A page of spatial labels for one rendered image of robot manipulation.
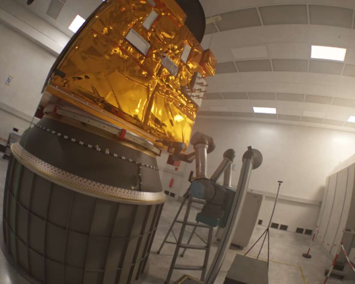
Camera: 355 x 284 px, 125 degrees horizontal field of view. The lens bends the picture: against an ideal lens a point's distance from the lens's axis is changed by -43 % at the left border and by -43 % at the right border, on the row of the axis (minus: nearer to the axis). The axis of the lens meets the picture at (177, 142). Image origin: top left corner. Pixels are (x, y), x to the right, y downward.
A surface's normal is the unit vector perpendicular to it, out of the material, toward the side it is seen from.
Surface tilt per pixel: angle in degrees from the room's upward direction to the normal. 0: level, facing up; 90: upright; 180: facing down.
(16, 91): 90
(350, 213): 90
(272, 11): 180
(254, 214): 90
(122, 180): 62
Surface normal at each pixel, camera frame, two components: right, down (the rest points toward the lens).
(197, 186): -0.86, -0.22
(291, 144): -0.55, -0.32
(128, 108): 0.82, 0.09
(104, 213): 0.64, 0.03
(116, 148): 0.68, -0.42
